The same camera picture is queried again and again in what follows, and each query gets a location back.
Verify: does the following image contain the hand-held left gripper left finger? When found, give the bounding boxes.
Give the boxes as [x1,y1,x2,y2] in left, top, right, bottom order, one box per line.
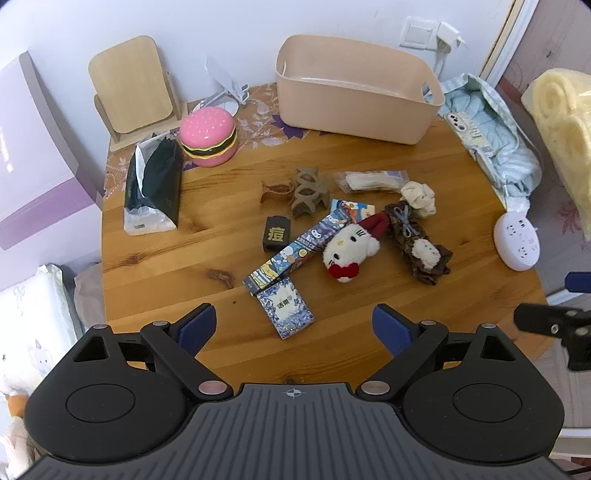
[60,302,234,401]

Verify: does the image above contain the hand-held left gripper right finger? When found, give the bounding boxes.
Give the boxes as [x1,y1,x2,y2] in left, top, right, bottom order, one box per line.
[355,304,536,400]

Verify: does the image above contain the brown plush toy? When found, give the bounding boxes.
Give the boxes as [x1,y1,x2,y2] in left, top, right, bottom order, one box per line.
[383,202,454,286]

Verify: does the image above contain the blue patterned card box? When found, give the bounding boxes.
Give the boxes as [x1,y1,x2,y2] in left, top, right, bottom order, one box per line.
[255,277,315,340]

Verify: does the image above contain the white cat plush toy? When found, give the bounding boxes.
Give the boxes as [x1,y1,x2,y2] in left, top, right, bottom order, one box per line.
[322,212,391,283]

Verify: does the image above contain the long colourful cartoon box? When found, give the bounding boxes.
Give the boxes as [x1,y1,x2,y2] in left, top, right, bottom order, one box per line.
[243,208,356,296]

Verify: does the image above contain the clear bag of white socks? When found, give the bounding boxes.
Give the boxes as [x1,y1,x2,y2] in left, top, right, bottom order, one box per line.
[335,169,410,195]

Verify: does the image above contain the beige plastic storage basket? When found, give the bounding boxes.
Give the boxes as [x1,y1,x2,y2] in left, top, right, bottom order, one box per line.
[276,34,445,146]

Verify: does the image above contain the white round power strip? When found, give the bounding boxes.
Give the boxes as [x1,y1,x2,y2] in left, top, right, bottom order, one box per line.
[493,211,541,271]

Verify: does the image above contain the small black box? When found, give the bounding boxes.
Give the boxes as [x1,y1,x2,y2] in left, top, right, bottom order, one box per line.
[263,215,293,253]

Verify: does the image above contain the small colourful cartoon box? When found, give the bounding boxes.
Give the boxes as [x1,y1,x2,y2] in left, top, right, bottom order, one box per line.
[330,198,376,222]

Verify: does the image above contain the cream hair scrunchie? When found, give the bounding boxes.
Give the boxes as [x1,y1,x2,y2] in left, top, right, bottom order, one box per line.
[399,181,437,219]

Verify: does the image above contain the black tissue pack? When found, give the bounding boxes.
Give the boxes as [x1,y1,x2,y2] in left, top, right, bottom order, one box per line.
[124,134,184,236]

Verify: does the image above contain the brown fish-shaped wooden piece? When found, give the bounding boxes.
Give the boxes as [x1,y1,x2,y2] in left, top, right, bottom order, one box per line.
[260,179,296,205]

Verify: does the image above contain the brown lattice wooden piece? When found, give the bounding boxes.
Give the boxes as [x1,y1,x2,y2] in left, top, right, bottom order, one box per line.
[290,165,331,219]

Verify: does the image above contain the yellow rolled foam mat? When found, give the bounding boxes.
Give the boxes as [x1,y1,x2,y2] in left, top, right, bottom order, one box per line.
[522,68,591,241]

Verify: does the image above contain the white printed bedding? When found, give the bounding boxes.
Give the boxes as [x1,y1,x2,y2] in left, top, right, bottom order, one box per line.
[0,263,86,480]

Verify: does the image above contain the pink hamburger toy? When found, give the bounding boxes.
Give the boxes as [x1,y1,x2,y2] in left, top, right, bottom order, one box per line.
[179,107,239,168]

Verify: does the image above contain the phone in patterned case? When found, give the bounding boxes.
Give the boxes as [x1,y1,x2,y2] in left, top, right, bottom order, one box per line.
[443,111,485,151]

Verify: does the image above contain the purple and white cabinet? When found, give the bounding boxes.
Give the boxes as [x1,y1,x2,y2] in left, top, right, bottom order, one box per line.
[0,51,107,252]

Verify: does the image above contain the white folding phone stand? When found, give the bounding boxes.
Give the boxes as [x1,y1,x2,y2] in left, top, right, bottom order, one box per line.
[189,56,250,116]

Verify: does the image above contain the wooden tabletop mirror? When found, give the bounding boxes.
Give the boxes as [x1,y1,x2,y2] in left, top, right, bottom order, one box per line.
[88,35,185,152]

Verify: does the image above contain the white charger plug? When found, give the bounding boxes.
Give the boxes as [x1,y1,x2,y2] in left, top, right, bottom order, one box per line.
[434,21,468,54]

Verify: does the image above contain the white door frame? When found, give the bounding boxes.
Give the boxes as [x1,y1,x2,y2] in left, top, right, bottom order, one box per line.
[480,0,541,88]

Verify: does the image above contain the white power cable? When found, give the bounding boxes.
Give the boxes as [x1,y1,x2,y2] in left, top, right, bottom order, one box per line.
[431,46,451,80]

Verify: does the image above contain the white wall socket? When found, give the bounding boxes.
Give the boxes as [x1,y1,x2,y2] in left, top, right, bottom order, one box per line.
[399,16,441,49]

